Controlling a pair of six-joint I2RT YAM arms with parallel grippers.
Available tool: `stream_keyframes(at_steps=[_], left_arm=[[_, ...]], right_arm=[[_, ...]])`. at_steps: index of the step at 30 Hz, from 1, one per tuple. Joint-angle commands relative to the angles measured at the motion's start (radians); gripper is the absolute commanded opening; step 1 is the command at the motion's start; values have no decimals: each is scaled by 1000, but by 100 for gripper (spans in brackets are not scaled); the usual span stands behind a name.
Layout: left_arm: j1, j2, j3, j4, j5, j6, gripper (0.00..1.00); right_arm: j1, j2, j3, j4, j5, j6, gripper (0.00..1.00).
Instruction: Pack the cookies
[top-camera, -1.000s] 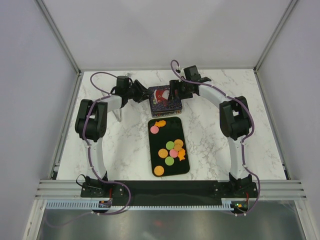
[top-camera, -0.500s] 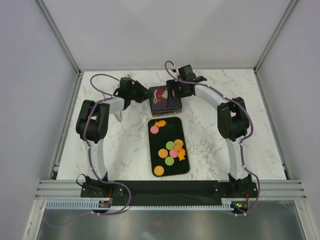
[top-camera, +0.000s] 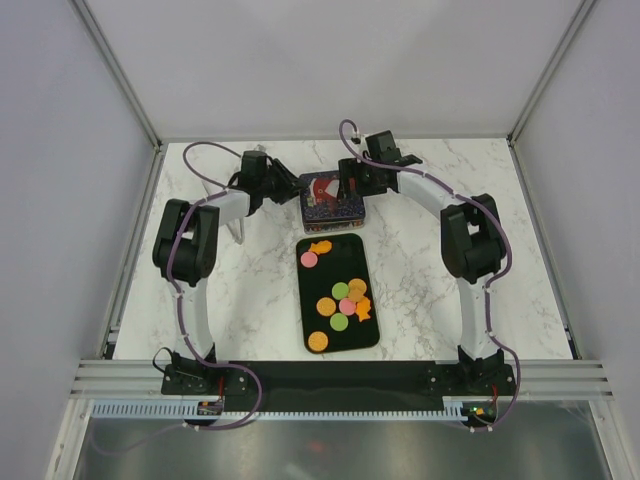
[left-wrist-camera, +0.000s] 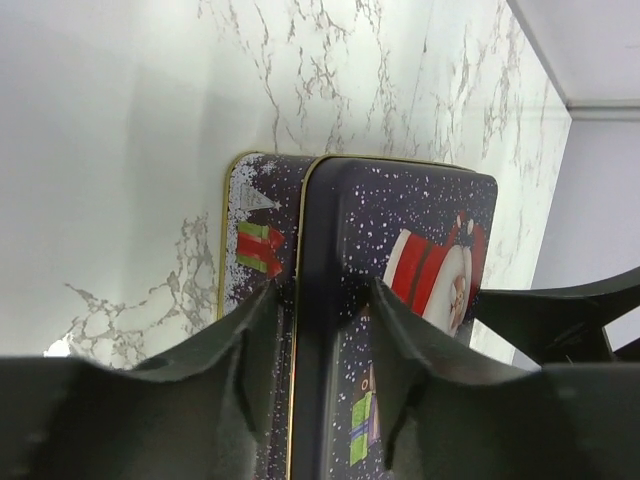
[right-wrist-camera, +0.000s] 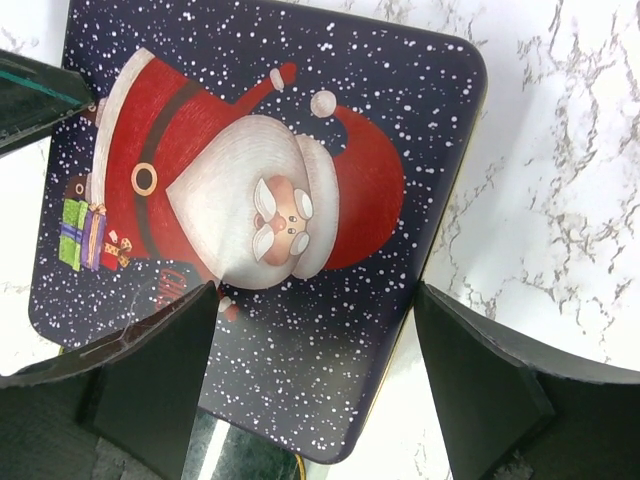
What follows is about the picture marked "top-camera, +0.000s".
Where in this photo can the green round cookie upper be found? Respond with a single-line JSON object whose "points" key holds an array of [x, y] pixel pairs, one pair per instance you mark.
{"points": [[340, 290]]}

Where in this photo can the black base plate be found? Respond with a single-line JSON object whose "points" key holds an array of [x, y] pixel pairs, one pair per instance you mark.
{"points": [[336, 385]]}

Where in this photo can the grey slotted cable duct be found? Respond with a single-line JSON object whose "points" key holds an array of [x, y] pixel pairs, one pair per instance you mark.
{"points": [[192, 410]]}

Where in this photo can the black rectangular tray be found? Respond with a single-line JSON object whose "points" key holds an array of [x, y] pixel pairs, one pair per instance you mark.
{"points": [[346, 261]]}

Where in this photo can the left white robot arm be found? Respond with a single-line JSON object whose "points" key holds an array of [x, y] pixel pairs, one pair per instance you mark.
{"points": [[186, 244]]}

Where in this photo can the dotted orange cookie bottom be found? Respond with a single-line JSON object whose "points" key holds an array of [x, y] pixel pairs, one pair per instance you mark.
{"points": [[317, 341]]}

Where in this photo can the dotted tan cookie upper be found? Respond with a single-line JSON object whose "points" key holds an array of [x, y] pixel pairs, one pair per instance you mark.
{"points": [[357, 286]]}

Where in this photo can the orange fish cookie upper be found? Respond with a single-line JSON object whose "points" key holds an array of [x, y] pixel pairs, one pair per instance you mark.
{"points": [[321, 247]]}

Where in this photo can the pink round cookie lower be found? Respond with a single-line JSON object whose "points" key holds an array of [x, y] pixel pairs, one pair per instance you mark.
{"points": [[347, 307]]}

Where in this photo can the dotted tan cookie middle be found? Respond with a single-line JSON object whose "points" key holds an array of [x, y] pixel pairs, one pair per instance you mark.
{"points": [[326, 307]]}

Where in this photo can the gold tin lid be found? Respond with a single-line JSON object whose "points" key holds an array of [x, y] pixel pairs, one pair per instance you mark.
{"points": [[319, 202]]}

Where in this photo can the green round cookie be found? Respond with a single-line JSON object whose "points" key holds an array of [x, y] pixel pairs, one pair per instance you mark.
{"points": [[339, 322], [340, 290]]}

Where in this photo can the green round cookie lower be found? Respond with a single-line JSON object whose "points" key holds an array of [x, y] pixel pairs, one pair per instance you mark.
{"points": [[339, 322]]}

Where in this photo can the orange fish cookie lower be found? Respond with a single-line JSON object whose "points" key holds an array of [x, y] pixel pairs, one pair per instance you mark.
{"points": [[363, 309]]}

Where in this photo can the square cookie tin box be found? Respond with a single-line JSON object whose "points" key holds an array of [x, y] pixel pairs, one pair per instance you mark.
{"points": [[324, 227]]}

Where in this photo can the dotted tan cookie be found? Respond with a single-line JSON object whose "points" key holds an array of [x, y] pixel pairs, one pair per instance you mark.
{"points": [[326, 307], [357, 286]]}

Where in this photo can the tan leaf cookie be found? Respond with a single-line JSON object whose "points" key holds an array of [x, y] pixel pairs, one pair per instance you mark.
{"points": [[355, 295]]}

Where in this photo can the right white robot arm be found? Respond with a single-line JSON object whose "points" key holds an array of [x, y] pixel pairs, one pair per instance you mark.
{"points": [[474, 247]]}

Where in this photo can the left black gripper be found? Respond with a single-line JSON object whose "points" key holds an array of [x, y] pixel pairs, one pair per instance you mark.
{"points": [[290, 185]]}

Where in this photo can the orange fish cookie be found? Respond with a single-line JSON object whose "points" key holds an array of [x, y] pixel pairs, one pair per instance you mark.
{"points": [[321, 247], [363, 309]]}

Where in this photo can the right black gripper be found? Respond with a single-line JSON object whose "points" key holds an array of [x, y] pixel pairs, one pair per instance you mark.
{"points": [[349, 169]]}

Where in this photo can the pink round cookie upper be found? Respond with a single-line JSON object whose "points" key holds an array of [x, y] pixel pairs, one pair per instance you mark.
{"points": [[309, 259]]}

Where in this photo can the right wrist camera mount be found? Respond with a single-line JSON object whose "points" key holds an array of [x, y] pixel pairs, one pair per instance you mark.
{"points": [[357, 140]]}

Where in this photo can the pink round cookie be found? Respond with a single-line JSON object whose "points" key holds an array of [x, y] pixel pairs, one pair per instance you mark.
{"points": [[347, 307], [309, 259]]}

